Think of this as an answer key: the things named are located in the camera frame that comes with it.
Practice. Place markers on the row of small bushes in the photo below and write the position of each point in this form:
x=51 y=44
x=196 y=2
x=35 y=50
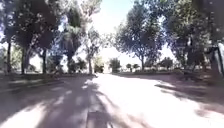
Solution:
x=115 y=65

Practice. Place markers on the tree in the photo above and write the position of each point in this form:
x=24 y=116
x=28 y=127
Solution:
x=142 y=43

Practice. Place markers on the pale paved path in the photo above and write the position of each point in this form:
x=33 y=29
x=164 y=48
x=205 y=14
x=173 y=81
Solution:
x=133 y=100

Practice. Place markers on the robot's own part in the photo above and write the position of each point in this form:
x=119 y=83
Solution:
x=108 y=125

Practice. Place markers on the row of trees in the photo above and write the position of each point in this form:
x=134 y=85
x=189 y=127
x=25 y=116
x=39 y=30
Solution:
x=43 y=40

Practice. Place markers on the dirt and grass verge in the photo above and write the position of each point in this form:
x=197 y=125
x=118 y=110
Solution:
x=26 y=80
x=186 y=76

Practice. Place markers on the group of trees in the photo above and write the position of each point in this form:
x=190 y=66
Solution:
x=190 y=36

